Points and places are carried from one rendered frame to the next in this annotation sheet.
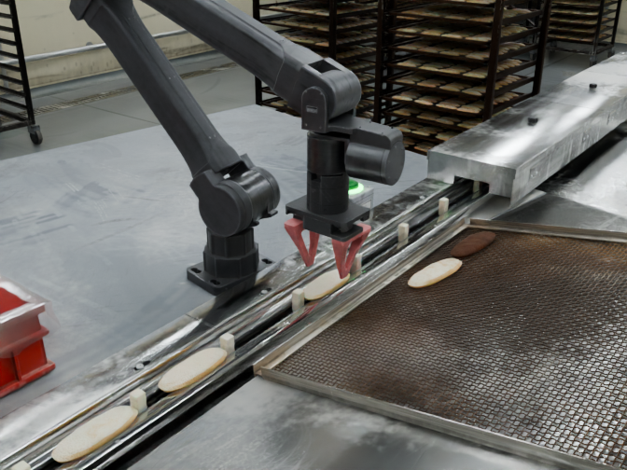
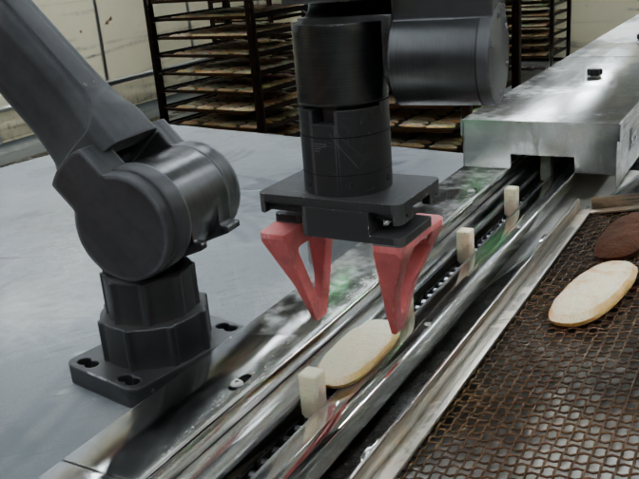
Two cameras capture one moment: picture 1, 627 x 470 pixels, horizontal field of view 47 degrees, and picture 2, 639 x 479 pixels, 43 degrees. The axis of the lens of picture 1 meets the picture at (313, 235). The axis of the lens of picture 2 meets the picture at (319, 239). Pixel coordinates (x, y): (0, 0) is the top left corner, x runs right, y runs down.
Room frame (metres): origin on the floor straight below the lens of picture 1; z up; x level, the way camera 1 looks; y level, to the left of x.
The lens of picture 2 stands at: (0.40, 0.06, 1.12)
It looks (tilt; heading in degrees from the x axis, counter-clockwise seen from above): 19 degrees down; 354
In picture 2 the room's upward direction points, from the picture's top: 5 degrees counter-clockwise
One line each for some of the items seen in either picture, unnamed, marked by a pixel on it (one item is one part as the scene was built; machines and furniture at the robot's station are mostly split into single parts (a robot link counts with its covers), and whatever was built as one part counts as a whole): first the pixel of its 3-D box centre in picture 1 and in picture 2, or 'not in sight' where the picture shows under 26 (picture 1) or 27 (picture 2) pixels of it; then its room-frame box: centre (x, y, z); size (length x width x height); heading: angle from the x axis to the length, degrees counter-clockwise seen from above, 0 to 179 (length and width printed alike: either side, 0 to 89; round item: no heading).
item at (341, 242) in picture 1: (336, 244); (376, 263); (0.89, -0.03, 0.92); 0.07 x 0.07 x 0.09; 52
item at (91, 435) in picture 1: (96, 431); not in sight; (0.58, 0.22, 0.86); 0.10 x 0.04 x 0.01; 143
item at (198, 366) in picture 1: (193, 366); not in sight; (0.70, 0.14, 0.86); 0.10 x 0.04 x 0.01; 143
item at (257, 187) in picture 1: (242, 207); (166, 221); (0.98, 0.11, 0.94); 0.09 x 0.05 x 0.10; 59
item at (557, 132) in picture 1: (580, 105); (634, 64); (1.76, -0.67, 0.89); 1.25 x 0.18 x 0.09; 143
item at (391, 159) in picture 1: (357, 131); (401, 1); (0.88, -0.06, 1.09); 0.11 x 0.09 x 0.12; 59
